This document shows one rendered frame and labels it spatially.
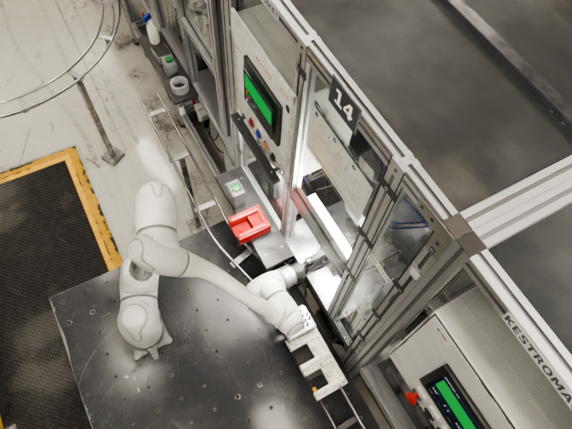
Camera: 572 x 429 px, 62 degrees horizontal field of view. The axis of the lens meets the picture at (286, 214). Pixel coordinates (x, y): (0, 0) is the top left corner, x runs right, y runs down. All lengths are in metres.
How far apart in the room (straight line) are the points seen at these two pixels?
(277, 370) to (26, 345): 1.60
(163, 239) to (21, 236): 2.05
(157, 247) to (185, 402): 0.89
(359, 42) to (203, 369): 1.53
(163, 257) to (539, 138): 1.09
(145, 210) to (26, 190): 2.14
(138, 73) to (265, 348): 2.63
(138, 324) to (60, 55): 2.88
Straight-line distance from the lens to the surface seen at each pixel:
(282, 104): 1.49
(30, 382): 3.15
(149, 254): 1.52
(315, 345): 2.03
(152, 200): 1.61
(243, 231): 2.16
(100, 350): 2.34
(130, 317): 2.05
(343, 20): 1.35
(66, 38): 4.57
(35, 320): 3.24
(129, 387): 2.27
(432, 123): 1.17
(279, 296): 1.85
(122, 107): 3.91
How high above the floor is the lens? 2.86
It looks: 62 degrees down
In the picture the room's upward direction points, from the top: 6 degrees clockwise
